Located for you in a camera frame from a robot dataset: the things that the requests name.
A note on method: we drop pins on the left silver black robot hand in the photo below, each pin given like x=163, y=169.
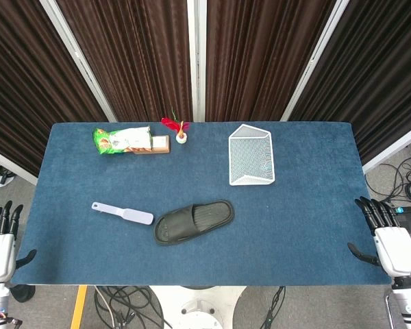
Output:
x=0, y=253

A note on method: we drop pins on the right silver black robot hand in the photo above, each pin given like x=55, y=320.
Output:
x=397, y=250

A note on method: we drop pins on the lavender plastic brush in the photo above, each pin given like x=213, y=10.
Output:
x=130, y=214

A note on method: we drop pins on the black rubber slipper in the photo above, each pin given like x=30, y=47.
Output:
x=195, y=221

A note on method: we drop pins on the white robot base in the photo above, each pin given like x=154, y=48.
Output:
x=198, y=305

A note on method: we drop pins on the blue table mat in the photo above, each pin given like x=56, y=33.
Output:
x=294, y=222

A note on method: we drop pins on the green snack bag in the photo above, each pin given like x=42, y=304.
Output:
x=123, y=140

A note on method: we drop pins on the brown pleated partition panel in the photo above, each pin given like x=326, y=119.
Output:
x=20, y=85
x=373, y=75
x=260, y=58
x=133, y=58

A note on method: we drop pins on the brown wooden block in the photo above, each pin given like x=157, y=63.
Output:
x=161, y=144

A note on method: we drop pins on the red feather shuttlecock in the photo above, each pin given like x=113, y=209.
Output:
x=181, y=135

